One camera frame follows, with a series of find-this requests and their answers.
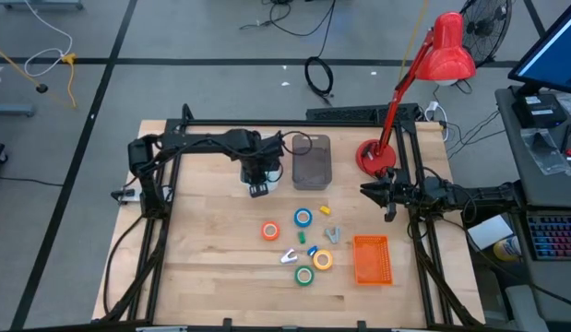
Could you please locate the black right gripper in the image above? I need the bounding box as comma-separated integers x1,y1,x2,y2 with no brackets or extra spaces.
360,167,424,223

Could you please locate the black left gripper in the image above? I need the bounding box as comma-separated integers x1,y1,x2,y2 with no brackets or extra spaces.
229,128,285,199

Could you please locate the blue tape roll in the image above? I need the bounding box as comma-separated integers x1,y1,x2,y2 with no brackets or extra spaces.
293,207,314,229

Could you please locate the orange tape roll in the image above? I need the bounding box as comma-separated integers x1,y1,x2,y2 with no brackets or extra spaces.
260,220,281,242

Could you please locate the yellow tape roll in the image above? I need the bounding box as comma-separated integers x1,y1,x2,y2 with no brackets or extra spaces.
312,249,334,271

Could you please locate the green tape roll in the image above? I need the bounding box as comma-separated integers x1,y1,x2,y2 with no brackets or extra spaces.
293,265,315,287

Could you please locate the white plastic bin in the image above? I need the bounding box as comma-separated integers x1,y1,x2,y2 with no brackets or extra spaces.
239,134,282,193

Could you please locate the grey translucent plastic bin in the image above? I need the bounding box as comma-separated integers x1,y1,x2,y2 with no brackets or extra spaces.
291,134,333,192

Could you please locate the orange mesh basket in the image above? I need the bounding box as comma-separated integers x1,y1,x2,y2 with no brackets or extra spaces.
352,234,394,287

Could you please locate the black keyboard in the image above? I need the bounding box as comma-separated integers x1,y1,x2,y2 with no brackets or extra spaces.
305,103,422,125

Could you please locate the white power adapter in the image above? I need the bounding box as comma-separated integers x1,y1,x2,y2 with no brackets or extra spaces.
425,100,448,142

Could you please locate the white flat box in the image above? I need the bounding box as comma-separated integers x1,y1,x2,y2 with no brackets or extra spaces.
467,214,515,251

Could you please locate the white and black controller box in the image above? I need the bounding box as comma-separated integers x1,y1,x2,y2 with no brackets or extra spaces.
112,186,141,204

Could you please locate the yellow and blue tub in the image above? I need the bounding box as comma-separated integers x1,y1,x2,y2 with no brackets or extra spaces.
492,235,522,263

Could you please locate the grey desk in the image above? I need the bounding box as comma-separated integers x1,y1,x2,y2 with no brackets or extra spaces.
494,85,571,208

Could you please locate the red desk lamp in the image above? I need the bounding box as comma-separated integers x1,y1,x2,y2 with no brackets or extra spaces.
355,11,478,178

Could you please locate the clear plastic bag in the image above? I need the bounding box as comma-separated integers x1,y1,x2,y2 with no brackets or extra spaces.
519,127,571,176

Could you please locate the black mini computer box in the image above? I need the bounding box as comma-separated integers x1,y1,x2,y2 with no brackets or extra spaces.
512,91,567,129

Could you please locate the backlit rainbow keyboard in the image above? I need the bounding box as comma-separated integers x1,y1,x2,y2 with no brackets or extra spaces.
527,212,571,262

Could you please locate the black floor fan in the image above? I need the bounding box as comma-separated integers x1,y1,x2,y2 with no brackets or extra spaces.
459,0,515,68

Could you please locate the black computer monitor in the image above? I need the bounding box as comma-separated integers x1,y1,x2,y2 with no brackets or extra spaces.
507,0,571,97

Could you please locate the grey table leg base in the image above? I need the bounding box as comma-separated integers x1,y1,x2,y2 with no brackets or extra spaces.
0,0,85,12
0,102,36,118

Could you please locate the black aluminium table frame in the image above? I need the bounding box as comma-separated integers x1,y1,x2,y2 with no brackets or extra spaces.
100,103,487,332

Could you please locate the coiled black cable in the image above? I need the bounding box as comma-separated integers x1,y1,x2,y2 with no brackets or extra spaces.
303,55,335,99

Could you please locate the yellow hanging cord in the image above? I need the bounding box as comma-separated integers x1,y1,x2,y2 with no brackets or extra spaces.
398,0,432,82
0,40,49,93

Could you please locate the yellow floor cable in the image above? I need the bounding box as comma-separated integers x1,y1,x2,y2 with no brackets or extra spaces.
59,52,79,111

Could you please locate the white floor cable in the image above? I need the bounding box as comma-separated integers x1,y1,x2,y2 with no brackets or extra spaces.
24,0,74,78

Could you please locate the black floor cable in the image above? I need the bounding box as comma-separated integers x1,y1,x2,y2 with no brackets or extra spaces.
0,174,65,188

